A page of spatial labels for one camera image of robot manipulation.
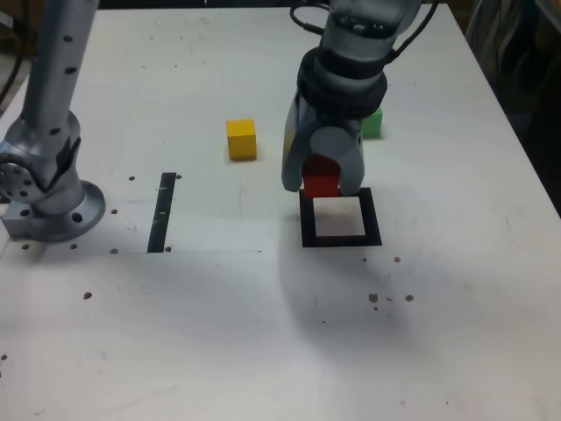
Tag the black tape strip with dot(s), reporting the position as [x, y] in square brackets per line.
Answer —
[161, 210]

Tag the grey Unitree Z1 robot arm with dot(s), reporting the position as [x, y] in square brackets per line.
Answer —
[48, 109]

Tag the black tape square outline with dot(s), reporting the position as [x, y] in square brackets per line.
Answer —
[307, 223]

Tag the green cube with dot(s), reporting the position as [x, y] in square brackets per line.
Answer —
[373, 125]

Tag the yellow cube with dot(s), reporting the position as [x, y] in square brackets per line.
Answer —
[241, 140]

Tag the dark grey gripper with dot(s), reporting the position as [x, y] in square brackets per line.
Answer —
[335, 122]

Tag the red cube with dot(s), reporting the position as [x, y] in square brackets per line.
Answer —
[320, 184]

